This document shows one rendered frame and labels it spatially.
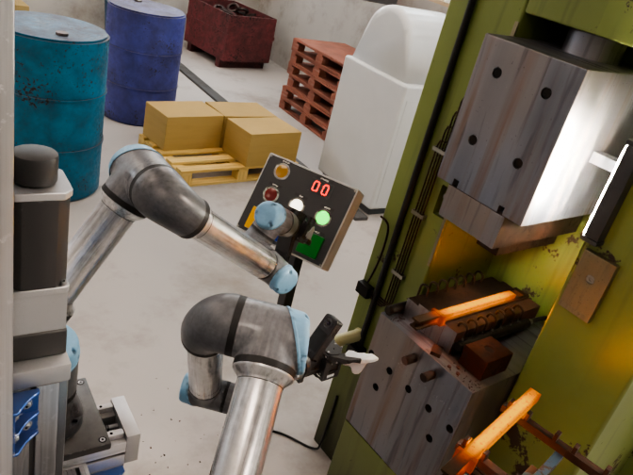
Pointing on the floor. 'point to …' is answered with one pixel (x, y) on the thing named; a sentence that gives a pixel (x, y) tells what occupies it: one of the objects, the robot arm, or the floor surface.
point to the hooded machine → (380, 101)
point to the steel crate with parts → (230, 33)
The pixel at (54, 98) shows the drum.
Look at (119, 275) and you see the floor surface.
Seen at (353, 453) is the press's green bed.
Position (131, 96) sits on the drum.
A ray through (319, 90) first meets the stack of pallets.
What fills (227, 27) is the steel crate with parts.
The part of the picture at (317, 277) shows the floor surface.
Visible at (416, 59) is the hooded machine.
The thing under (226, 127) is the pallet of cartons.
